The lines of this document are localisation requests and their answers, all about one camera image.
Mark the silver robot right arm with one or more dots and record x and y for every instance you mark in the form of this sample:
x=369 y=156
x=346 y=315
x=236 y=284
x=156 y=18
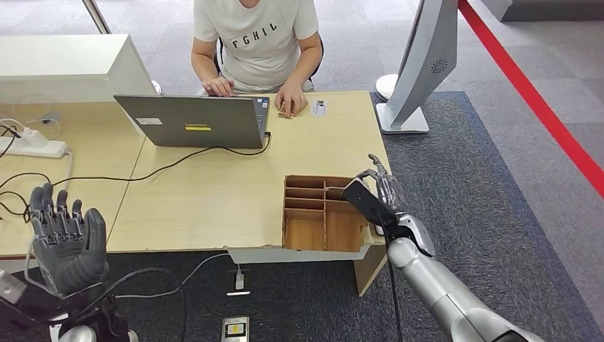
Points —
x=439 y=288

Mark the white ID card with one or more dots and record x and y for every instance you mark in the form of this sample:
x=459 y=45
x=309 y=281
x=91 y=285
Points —
x=319 y=107

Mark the light wooden desk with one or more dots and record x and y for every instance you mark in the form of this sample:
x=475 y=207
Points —
x=94 y=165
x=226 y=198

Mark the person's right hand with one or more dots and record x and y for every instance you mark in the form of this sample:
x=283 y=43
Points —
x=219 y=88

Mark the person's right forearm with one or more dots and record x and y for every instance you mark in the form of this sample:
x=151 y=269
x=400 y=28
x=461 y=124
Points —
x=204 y=68

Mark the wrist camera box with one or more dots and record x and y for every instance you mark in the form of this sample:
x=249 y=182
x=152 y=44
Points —
x=368 y=203
x=10 y=287

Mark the person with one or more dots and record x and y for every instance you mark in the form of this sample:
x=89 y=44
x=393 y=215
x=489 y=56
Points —
x=259 y=47

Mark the white cabinet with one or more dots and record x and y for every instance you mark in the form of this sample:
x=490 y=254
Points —
x=66 y=66

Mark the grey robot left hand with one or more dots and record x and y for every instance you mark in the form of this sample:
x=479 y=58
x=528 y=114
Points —
x=68 y=257

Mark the person's left hand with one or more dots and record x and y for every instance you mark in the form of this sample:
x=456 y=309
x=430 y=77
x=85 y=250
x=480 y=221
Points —
x=291 y=99

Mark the grey laptop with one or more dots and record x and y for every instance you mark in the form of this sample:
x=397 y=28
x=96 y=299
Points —
x=198 y=122

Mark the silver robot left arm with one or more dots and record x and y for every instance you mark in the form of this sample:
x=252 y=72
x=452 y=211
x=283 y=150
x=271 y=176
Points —
x=78 y=334

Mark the wooden room key stack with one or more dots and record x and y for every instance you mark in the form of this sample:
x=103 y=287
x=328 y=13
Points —
x=284 y=114

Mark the silver floor socket box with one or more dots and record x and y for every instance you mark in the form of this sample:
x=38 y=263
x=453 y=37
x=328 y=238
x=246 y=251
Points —
x=235 y=329

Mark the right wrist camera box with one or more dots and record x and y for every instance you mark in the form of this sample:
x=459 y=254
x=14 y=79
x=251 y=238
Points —
x=368 y=203

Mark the grey card reader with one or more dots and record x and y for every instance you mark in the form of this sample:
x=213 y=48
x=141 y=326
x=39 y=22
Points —
x=379 y=230

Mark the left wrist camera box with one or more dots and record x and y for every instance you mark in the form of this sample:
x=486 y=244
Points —
x=10 y=287

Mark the white floor plug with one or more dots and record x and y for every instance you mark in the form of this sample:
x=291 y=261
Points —
x=239 y=282

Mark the white power strip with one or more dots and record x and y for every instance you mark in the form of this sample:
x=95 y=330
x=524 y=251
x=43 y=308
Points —
x=33 y=147

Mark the silver monitor with stand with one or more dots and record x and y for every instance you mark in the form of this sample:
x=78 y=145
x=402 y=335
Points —
x=420 y=61

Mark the metal pole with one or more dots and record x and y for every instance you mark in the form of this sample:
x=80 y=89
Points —
x=96 y=16

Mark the person's left forearm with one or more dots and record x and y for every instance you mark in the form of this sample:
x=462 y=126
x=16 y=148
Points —
x=304 y=66

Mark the wooden compartment organizer box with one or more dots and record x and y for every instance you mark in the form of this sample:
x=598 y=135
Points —
x=304 y=231

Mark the white round floor base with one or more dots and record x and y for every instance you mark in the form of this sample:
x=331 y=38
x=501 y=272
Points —
x=156 y=88
x=386 y=85

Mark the grey platform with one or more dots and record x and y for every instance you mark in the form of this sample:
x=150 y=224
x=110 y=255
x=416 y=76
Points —
x=552 y=12

